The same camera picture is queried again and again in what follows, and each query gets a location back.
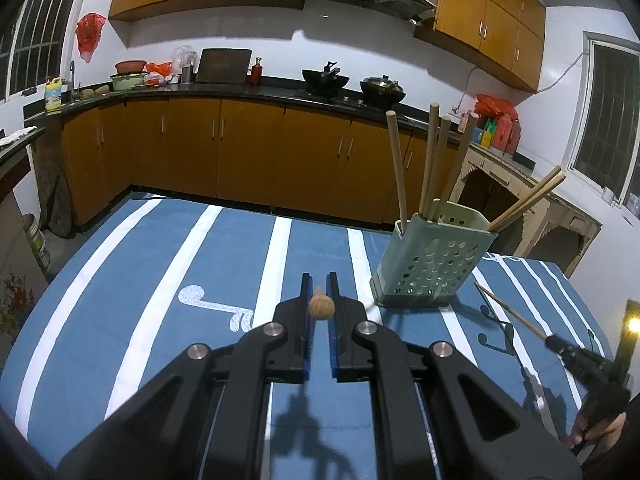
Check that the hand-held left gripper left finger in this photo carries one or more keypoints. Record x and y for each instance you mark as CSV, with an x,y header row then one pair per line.
x,y
306,332

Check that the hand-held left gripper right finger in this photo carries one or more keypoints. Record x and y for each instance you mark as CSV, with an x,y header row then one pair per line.
x,y
333,332

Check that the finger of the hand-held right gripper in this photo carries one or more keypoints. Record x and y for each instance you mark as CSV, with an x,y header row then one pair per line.
x,y
580,362

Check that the round-ended wooden utensil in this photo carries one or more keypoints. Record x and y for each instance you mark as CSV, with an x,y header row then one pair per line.
x,y
320,306

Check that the green perforated utensil holder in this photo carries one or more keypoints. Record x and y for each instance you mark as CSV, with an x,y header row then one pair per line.
x,y
430,260

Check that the person's right hand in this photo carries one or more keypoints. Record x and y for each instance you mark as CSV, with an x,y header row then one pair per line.
x,y
580,427

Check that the blue white striped tablecloth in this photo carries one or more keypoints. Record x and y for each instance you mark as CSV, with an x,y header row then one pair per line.
x,y
190,260

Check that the wooden base cabinets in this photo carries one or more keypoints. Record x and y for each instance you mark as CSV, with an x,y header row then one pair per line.
x,y
250,155

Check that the gas stove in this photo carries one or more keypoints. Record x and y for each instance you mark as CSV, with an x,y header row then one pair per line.
x,y
350,101

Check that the black kitchen countertop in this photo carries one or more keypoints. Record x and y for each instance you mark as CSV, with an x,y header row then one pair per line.
x,y
270,94

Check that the red plastic bags right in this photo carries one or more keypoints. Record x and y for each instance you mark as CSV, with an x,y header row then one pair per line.
x,y
497,134

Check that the black pot with lid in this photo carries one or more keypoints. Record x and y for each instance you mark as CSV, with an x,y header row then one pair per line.
x,y
383,91

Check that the black wok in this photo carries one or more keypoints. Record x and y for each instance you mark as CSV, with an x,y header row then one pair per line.
x,y
325,82

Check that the red bottle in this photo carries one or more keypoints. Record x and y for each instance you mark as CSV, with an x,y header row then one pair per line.
x,y
256,74

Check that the large red plastic bag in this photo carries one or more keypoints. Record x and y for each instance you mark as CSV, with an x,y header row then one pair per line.
x,y
494,105

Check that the dark cutting board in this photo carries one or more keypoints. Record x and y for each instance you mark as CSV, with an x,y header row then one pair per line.
x,y
223,66

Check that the dark sack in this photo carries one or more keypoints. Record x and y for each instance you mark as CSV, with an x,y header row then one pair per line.
x,y
54,205

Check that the steel cup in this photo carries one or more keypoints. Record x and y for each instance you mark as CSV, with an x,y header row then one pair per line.
x,y
187,75

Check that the stack of steel pots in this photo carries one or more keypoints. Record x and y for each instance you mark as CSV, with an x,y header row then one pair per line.
x,y
36,242

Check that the floral printed box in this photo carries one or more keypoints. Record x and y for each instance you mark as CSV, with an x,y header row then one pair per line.
x,y
15,300

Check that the red and white plastic bag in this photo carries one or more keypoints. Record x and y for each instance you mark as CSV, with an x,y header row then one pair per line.
x,y
160,74

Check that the clear plastic bag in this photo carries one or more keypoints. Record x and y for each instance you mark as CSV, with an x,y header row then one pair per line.
x,y
184,55

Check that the green basin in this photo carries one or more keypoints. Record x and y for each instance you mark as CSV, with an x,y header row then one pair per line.
x,y
128,83

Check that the red basin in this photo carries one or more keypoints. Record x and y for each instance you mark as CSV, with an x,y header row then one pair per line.
x,y
130,67

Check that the steel faucet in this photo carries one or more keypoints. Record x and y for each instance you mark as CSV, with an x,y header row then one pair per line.
x,y
73,80

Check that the yellow detergent bottle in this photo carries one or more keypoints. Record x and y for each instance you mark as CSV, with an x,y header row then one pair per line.
x,y
53,97

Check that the white cloth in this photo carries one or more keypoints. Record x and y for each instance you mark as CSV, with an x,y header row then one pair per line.
x,y
15,136

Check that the red hanging plastic bag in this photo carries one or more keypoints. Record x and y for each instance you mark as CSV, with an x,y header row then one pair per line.
x,y
90,34

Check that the barred window with curtain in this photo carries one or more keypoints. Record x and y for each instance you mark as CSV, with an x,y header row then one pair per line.
x,y
37,35

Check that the barred window white frame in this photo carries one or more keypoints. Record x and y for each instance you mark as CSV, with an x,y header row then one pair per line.
x,y
610,115

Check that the stepped wooden wall cabinets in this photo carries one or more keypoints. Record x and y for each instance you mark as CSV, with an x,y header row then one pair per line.
x,y
482,25

